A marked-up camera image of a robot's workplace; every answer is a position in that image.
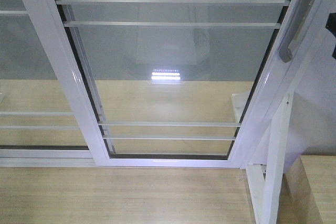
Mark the white door frame post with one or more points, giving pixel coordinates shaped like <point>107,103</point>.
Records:
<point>310,76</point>

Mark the white fixed glass door panel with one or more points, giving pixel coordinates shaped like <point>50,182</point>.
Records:
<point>26,64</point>

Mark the light wooden box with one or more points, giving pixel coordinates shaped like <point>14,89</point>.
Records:
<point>311,183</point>

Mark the silver door handle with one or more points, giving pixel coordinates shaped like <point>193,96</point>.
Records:
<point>292,23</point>

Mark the light plywood floor platform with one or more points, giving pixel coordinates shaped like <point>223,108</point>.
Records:
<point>192,117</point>

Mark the white framed sliding glass door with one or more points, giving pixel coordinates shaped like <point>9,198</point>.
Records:
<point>46,21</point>

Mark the white wooden support brace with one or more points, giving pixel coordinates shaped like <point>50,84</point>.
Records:
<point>264,169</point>

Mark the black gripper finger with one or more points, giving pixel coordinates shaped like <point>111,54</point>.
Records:
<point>331,24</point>

